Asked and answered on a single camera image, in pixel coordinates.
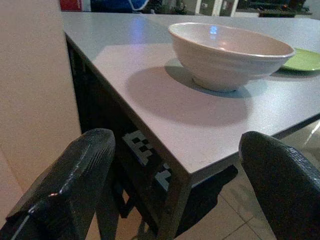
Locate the grey metal table frame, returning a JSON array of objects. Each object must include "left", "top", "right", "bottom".
[{"left": 65, "top": 32, "right": 320, "bottom": 240}]

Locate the white cabinet with glass doors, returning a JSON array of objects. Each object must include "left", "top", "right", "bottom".
[{"left": 194, "top": 0, "right": 241, "bottom": 17}]

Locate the red box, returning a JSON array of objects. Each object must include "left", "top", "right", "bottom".
[{"left": 59, "top": 0, "right": 85, "bottom": 12}]

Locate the black box with checker pattern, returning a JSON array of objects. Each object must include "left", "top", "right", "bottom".
[{"left": 109, "top": 128, "right": 176, "bottom": 201}]

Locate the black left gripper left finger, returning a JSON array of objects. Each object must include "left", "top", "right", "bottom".
[{"left": 0, "top": 128, "right": 116, "bottom": 240}]

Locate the white ceramic bowl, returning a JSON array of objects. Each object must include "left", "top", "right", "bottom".
[{"left": 167, "top": 22, "right": 297, "bottom": 93}]

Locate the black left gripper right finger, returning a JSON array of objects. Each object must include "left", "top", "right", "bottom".
[{"left": 238, "top": 130, "right": 320, "bottom": 240}]

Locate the green round plate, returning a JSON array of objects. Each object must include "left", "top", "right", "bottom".
[{"left": 279, "top": 47, "right": 320, "bottom": 73}]

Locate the blue bag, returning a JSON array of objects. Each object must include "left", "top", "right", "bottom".
[{"left": 89, "top": 0, "right": 150, "bottom": 13}]

